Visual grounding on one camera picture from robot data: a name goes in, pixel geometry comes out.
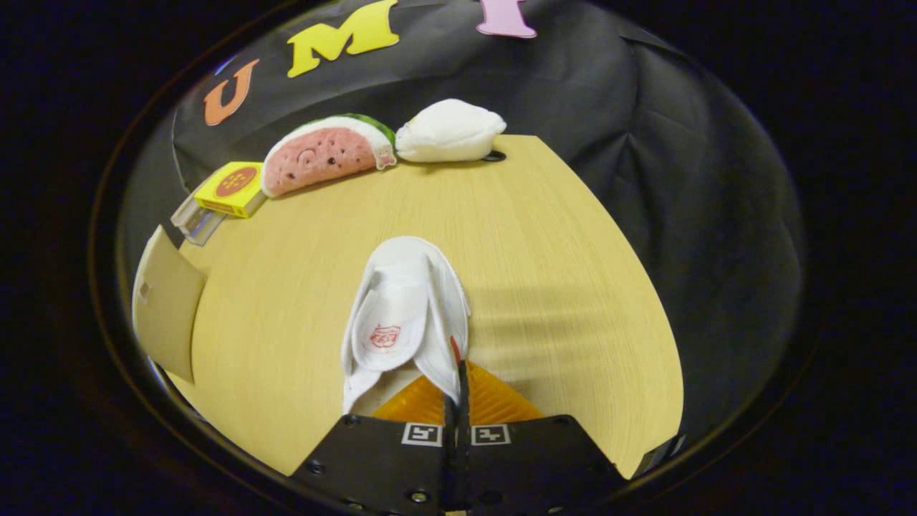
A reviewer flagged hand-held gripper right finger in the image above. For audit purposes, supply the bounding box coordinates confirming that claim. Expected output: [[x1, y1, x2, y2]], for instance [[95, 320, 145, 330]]
[[458, 360, 625, 516]]

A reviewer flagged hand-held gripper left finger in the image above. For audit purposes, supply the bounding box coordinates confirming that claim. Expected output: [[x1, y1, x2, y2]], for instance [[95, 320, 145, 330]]
[[290, 373, 460, 516]]

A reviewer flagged white canvas shoe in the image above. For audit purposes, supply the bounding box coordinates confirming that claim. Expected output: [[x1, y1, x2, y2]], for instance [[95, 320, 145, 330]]
[[341, 236, 472, 418]]

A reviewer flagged beige storage box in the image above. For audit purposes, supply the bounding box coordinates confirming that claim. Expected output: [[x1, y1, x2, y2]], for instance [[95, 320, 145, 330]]
[[132, 225, 208, 385]]

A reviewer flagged yellow box with red circle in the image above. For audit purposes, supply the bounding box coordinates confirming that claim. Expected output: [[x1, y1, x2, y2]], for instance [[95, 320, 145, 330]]
[[193, 161, 267, 219]]

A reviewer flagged white plush toy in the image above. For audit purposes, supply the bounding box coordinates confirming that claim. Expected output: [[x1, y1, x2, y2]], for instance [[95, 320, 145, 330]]
[[395, 98, 508, 163]]

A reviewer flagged watermelon slice plush toy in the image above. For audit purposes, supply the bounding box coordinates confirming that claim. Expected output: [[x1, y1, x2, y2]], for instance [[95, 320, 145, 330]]
[[259, 113, 398, 199]]

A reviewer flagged blue book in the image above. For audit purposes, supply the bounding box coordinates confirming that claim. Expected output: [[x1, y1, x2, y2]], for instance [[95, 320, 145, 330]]
[[182, 211, 227, 247]]

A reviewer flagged beige book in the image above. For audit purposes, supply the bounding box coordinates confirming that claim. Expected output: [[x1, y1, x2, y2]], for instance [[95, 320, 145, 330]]
[[170, 194, 203, 229]]

